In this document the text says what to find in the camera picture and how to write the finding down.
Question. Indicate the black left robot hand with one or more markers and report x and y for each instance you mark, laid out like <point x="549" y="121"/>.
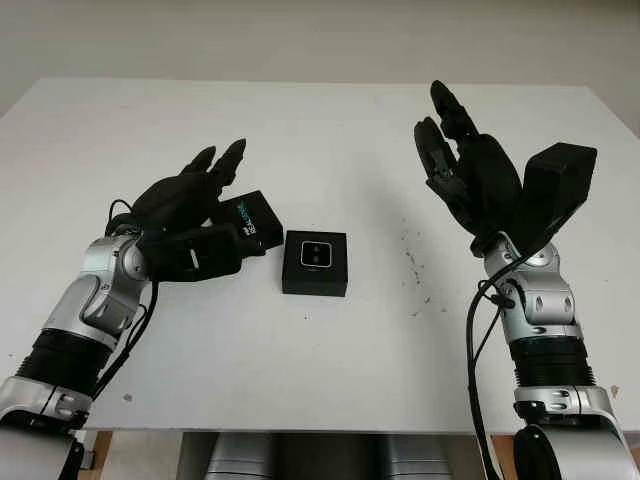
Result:
<point x="175" y="200"/>

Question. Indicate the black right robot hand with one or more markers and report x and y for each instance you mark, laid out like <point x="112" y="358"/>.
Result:
<point x="490" y="180"/>

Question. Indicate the black printed box lid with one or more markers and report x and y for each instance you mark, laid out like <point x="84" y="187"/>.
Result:
<point x="260" y="220"/>

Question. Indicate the small silver camera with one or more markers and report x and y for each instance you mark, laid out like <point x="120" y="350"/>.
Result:
<point x="316" y="254"/>

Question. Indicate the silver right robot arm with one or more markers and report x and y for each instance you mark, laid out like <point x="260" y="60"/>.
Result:
<point x="545" y="305"/>

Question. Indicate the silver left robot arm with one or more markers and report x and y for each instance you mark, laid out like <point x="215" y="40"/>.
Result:
<point x="95" y="295"/>

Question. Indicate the black box base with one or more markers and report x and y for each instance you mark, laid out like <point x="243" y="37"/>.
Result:
<point x="315" y="282"/>

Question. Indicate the grey robot torso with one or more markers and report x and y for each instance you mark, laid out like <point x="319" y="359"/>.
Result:
<point x="325" y="457"/>

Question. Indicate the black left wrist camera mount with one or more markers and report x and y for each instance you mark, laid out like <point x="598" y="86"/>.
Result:
<point x="215" y="255"/>

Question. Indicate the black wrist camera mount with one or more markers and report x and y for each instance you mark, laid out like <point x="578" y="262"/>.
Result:
<point x="215" y="255"/>
<point x="560" y="185"/>

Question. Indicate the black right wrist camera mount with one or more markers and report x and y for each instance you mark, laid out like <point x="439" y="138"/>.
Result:
<point x="560" y="185"/>

